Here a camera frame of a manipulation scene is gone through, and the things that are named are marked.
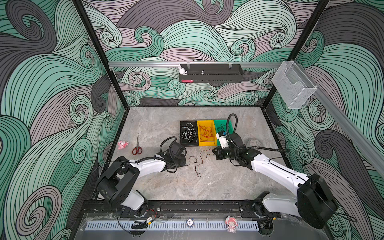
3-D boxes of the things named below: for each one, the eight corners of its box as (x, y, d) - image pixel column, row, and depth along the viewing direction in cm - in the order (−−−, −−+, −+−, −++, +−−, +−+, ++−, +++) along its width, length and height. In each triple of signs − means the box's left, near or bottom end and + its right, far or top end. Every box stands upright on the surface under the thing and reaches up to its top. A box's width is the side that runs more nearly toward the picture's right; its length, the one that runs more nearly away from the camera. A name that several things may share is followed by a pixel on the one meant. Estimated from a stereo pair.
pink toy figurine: (118, 150, 97) (116, 147, 95) (120, 143, 101) (118, 140, 98) (127, 150, 97) (125, 147, 95) (129, 143, 101) (127, 140, 98)
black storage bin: (179, 147, 99) (179, 142, 94) (180, 126, 110) (180, 120, 105) (197, 147, 99) (198, 142, 94) (196, 126, 110) (197, 120, 105)
